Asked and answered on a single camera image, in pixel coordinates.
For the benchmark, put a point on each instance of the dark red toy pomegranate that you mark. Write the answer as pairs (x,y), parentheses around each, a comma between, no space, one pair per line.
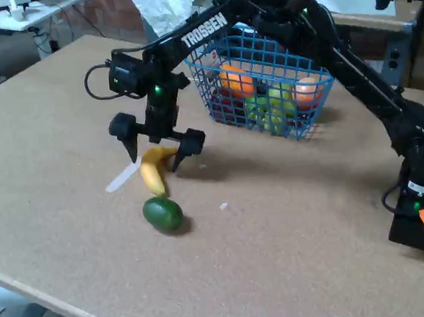
(226,106)

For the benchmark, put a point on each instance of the long white tape strip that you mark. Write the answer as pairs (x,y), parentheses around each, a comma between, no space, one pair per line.
(120,180)

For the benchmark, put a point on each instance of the wooden bench with metal leg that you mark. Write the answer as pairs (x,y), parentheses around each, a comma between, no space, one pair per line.
(370,25)

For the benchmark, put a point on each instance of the white desk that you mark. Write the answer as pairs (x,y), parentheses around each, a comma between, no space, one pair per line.
(38,10)

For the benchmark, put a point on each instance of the green toy grapes bunch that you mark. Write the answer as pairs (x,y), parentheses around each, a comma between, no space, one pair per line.
(267,115)

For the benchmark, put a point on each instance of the round green toy fruit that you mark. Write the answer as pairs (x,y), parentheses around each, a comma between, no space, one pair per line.
(163,213)

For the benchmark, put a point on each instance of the grey power outlet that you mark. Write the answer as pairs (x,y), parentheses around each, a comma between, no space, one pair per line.
(394,59)

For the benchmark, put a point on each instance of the small black camera box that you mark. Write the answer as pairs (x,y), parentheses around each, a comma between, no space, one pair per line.
(126,73)

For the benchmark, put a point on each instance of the yellow toy banana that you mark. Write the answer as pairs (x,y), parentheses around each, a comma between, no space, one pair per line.
(151,174)

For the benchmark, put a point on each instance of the small white tape piece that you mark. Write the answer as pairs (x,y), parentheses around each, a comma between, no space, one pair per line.
(202,166)
(223,206)

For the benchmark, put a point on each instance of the white crumpled sheet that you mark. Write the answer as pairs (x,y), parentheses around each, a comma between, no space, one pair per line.
(163,11)

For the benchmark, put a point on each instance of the pink orange round toy fruit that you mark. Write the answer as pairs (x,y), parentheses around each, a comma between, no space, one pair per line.
(306,92)

